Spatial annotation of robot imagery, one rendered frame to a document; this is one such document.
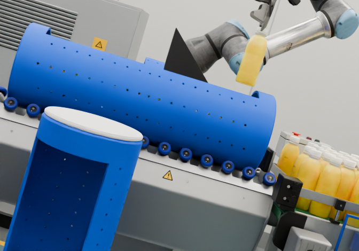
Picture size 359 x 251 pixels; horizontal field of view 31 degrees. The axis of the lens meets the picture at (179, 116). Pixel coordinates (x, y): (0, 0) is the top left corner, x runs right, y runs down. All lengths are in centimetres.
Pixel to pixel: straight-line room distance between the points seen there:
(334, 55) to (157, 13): 136
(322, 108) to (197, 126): 294
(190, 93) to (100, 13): 165
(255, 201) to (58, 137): 81
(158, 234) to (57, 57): 69
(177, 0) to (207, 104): 285
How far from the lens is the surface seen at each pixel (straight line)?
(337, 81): 504
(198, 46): 257
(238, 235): 229
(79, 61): 215
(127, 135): 173
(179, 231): 228
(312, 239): 208
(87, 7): 374
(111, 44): 370
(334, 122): 505
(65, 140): 169
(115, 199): 176
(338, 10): 262
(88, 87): 213
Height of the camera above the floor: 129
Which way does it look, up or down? 6 degrees down
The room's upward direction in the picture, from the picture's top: 17 degrees clockwise
